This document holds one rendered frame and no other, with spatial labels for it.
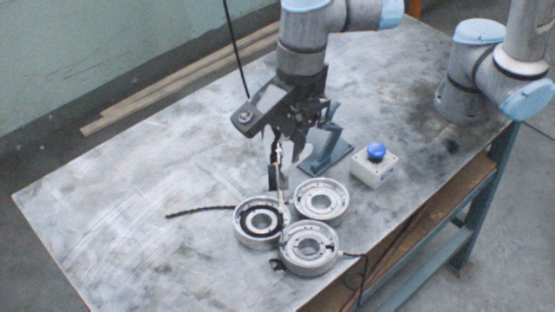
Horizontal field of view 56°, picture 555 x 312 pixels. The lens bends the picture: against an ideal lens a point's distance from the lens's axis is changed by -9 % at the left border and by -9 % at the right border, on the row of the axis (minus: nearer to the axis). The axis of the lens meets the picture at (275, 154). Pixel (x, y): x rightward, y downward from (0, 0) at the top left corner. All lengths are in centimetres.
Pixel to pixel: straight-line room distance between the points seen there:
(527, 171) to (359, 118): 133
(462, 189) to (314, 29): 84
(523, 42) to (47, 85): 199
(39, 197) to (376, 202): 70
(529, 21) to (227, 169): 67
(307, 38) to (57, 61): 181
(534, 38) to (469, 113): 31
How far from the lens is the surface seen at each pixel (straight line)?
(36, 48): 246
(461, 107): 131
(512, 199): 236
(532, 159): 257
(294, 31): 82
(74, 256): 110
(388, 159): 115
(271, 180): 98
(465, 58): 125
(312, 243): 103
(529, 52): 112
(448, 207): 149
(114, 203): 116
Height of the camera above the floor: 164
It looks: 44 degrees down
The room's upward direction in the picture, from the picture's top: 1 degrees counter-clockwise
